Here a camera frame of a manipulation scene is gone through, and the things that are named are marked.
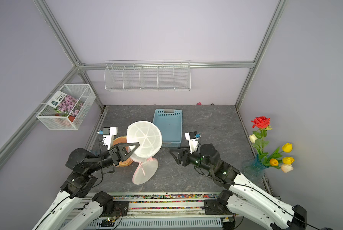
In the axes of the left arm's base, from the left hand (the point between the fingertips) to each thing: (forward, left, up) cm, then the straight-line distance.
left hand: (139, 147), depth 56 cm
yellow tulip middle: (-7, -61, -6) cm, 62 cm away
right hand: (+3, -13, -11) cm, 17 cm away
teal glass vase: (-3, -58, -27) cm, 63 cm away
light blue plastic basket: (+39, -12, -37) cm, 55 cm away
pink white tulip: (-10, -59, -8) cm, 61 cm away
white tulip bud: (+5, -52, -8) cm, 53 cm away
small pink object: (+59, -39, -37) cm, 80 cm away
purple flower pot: (+29, +40, -3) cm, 50 cm away
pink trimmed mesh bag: (-4, 0, -16) cm, 16 cm away
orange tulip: (-8, -54, -6) cm, 55 cm away
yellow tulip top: (-1, -65, -7) cm, 65 cm away
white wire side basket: (+23, +48, -4) cm, 53 cm away
